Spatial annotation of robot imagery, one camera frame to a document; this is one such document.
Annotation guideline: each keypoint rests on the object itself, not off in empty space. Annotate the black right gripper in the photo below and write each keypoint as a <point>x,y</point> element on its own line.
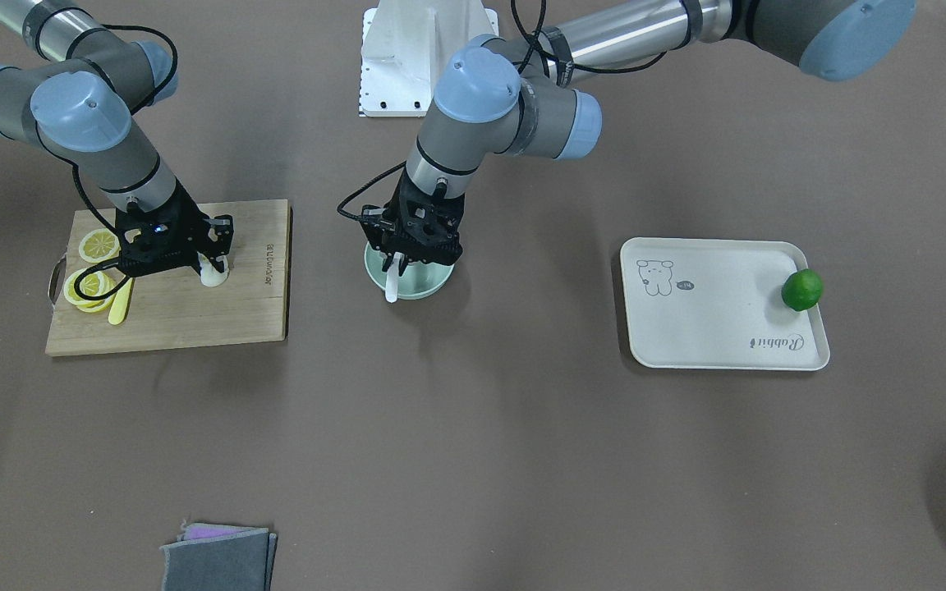
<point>187,215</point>

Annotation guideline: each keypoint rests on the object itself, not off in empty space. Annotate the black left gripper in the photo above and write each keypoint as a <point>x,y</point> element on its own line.
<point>401,207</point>

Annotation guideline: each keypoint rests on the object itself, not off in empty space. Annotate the white steamed bun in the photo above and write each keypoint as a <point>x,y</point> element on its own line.
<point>213,271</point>

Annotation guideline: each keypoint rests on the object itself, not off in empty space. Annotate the white ceramic spoon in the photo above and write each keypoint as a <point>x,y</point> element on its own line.
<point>391,284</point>

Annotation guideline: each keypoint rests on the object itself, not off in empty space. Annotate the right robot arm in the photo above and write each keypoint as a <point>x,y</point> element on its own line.
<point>80,107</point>

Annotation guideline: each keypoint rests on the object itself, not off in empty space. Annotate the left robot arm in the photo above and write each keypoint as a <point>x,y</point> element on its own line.
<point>517,96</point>

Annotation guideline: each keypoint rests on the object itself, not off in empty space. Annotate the mint green bowl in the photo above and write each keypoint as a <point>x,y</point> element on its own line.
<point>418,281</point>

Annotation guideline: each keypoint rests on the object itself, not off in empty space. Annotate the bamboo cutting board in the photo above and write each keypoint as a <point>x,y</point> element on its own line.
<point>174,310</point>

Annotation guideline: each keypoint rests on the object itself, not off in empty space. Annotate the yellow plastic knife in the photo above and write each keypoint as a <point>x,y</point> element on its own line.
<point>120,306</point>

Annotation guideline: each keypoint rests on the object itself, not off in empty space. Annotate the lemon slice stack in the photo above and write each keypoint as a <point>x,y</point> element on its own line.
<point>91,293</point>

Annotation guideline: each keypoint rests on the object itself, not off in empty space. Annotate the cream rabbit tray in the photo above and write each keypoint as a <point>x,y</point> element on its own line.
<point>716,304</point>

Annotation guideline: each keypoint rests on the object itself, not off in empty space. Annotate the grey folded cloth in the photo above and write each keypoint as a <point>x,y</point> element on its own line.
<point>219,557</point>

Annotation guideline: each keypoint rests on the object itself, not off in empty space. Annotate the green lime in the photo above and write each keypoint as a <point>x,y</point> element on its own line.
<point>802,290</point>

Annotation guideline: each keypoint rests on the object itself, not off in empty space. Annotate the metal cutting board handle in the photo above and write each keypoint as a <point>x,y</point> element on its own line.
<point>54,281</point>

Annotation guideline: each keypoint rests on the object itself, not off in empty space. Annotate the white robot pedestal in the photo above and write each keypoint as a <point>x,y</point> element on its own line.
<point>407,44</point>

